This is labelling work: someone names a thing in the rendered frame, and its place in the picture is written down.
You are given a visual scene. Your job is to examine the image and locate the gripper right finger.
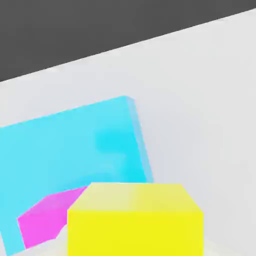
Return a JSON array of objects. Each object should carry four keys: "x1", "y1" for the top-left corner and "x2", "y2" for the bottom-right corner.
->
[{"x1": 203, "y1": 238, "x2": 239, "y2": 256}]

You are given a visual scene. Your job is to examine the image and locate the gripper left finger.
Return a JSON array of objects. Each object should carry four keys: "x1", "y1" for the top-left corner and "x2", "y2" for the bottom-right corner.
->
[{"x1": 33, "y1": 223, "x2": 69, "y2": 256}]

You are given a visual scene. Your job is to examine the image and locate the small yellow cube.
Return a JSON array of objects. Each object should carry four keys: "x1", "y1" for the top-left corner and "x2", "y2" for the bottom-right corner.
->
[{"x1": 67, "y1": 182, "x2": 204, "y2": 256}]

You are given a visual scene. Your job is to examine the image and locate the small magenta cube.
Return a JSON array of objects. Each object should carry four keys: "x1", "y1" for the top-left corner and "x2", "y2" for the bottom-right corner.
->
[{"x1": 17, "y1": 185, "x2": 89, "y2": 250}]

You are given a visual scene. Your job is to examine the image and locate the large cyan box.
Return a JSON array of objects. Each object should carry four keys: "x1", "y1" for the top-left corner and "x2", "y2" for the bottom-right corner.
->
[{"x1": 0, "y1": 95, "x2": 155, "y2": 256}]

